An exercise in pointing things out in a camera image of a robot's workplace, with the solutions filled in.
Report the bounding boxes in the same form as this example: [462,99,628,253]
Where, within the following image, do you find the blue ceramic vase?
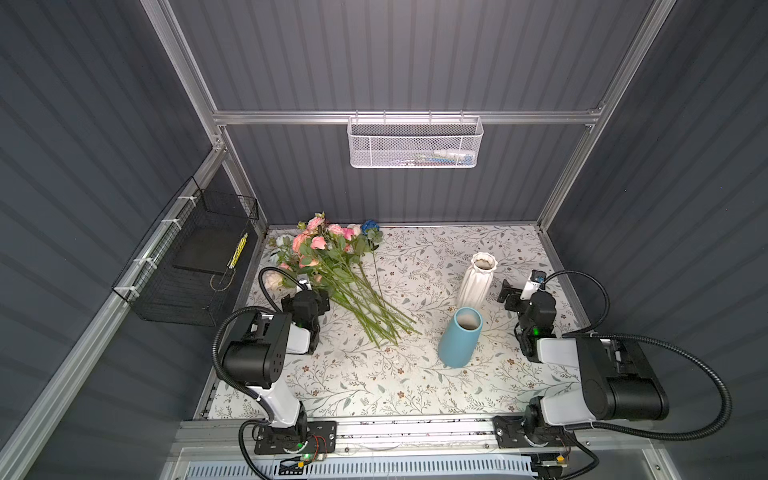
[437,307,484,368]

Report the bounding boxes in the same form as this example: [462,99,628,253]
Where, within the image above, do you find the blue artificial rose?
[358,220,383,303]

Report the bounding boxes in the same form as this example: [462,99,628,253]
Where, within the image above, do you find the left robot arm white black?
[212,290,330,435]

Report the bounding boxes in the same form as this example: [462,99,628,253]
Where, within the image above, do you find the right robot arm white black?
[497,271,669,447]

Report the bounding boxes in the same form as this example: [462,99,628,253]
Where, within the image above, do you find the white ribbed ceramic vase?
[456,252,498,309]

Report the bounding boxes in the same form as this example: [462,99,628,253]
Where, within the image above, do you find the pile of artificial flowers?
[268,212,418,346]

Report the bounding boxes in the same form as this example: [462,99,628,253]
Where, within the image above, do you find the floral patterned table mat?
[282,225,580,417]

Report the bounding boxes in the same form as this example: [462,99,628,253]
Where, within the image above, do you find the items in white basket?
[392,149,476,167]

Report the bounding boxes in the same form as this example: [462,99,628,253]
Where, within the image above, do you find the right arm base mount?
[492,415,573,449]

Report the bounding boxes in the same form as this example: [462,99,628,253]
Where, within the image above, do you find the black wire basket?
[113,180,260,327]

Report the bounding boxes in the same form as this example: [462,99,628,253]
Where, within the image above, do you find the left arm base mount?
[253,421,338,455]

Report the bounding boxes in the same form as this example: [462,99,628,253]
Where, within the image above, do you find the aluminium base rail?
[173,413,661,463]

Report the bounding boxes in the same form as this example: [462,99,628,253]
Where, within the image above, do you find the white wire mesh basket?
[346,113,484,169]

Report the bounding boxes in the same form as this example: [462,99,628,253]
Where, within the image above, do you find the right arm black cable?
[539,269,734,443]

